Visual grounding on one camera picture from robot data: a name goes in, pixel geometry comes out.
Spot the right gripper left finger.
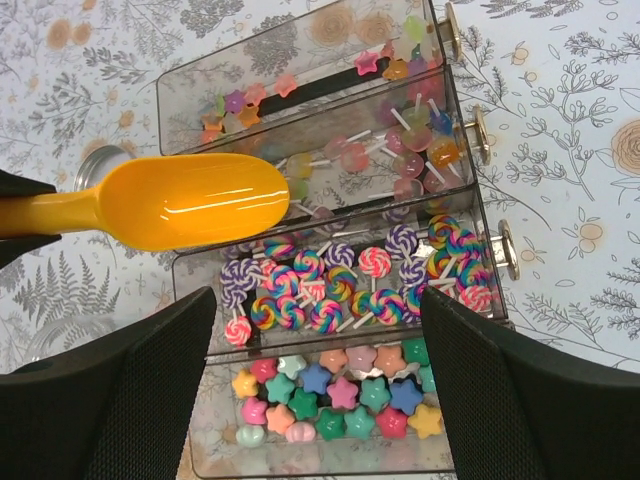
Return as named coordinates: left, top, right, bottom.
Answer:
left=1, top=287, right=216, bottom=479

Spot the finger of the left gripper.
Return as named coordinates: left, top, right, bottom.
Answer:
left=0, top=170, right=57, bottom=198
left=0, top=235, right=61, bottom=265

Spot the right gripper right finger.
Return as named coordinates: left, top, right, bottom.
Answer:
left=421, top=287, right=639, bottom=479

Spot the silver round jar lid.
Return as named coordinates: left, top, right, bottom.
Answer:
left=74, top=145, right=135, bottom=191

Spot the clear plastic jar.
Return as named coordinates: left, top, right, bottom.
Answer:
left=24, top=314, right=124, bottom=364

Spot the yellow plastic scoop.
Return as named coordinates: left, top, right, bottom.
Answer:
left=1, top=153, right=290, bottom=252

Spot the clear compartment candy box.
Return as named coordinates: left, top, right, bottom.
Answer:
left=158, top=1, right=512, bottom=479

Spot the floral patterned table mat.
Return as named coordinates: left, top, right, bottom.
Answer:
left=1, top=1, right=639, bottom=370

